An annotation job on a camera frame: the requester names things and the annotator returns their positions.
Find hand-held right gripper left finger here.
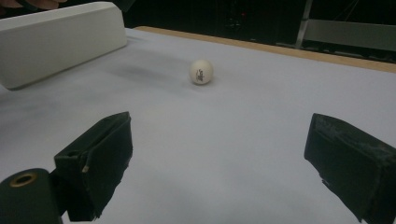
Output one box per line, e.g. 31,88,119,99
53,111,134,222

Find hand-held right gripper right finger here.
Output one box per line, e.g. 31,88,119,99
304,112,396,224

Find white plastic tray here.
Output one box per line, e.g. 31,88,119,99
0,1,129,91

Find white ping-pong ball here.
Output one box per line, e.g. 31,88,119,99
188,59,215,86

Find light grey table mat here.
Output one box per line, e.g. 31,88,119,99
0,27,396,224

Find white metal stand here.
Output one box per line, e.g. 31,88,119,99
293,0,396,54

